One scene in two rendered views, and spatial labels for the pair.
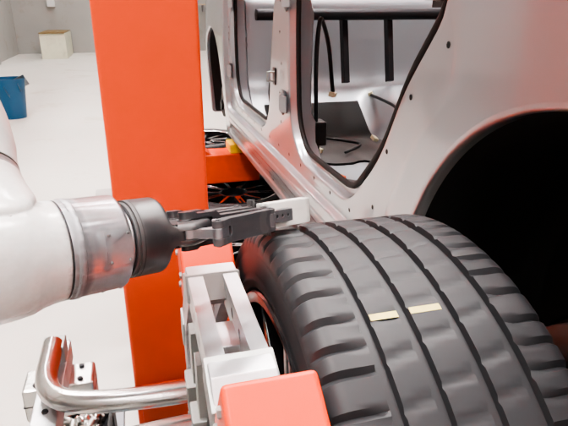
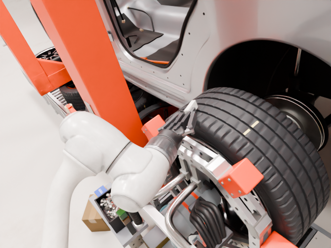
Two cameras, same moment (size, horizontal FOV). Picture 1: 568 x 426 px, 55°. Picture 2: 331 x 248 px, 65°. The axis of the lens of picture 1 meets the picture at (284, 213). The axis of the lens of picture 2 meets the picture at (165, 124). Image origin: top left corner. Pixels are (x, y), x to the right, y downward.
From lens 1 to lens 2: 41 cm
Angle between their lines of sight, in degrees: 22
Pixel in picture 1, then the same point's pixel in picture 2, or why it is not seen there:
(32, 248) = (162, 165)
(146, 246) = (177, 145)
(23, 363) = (40, 191)
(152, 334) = not seen: hidden behind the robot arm
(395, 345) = (254, 139)
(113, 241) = (172, 149)
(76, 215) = (161, 148)
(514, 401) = (287, 138)
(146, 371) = not seen: hidden behind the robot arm
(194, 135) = (123, 85)
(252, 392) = (237, 171)
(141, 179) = (111, 110)
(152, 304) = not seen: hidden behind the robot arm
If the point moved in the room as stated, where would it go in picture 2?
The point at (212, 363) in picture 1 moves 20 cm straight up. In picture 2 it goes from (208, 167) to (197, 115)
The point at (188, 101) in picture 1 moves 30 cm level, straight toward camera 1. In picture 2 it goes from (117, 74) to (158, 101)
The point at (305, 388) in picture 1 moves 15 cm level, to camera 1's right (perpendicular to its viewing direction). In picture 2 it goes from (247, 163) to (291, 139)
